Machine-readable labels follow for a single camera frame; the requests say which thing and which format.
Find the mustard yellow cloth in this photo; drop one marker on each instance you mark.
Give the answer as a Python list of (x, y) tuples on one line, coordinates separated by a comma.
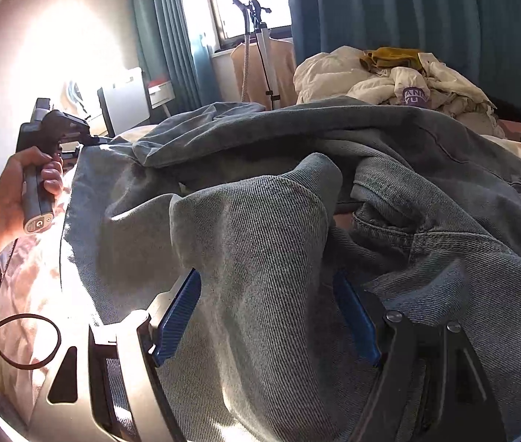
[(391, 57)]

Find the teal curtain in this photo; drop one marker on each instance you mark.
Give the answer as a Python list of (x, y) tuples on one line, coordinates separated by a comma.
[(168, 41)]

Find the white garment with purple print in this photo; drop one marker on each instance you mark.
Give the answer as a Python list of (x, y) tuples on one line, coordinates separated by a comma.
[(410, 90)]

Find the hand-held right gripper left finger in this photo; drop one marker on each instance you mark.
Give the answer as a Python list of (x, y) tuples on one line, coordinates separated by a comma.
[(178, 315)]

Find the person's left hand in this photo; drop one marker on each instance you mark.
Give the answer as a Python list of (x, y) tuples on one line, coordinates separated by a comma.
[(7, 193)]

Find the garment steamer stand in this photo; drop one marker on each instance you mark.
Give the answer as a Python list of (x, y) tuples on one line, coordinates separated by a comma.
[(260, 46)]

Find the white desk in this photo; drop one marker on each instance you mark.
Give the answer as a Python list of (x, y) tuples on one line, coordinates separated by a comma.
[(159, 94)]

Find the grey-blue denim pants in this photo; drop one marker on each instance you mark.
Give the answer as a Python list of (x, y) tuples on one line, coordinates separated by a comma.
[(265, 221)]

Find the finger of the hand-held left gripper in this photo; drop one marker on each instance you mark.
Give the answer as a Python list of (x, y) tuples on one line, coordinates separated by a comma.
[(97, 140)]

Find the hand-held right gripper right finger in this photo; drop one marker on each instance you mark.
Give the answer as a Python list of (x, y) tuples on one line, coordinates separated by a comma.
[(356, 322)]

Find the pile of white clothes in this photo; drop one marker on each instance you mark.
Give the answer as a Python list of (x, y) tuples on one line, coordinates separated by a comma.
[(343, 73)]

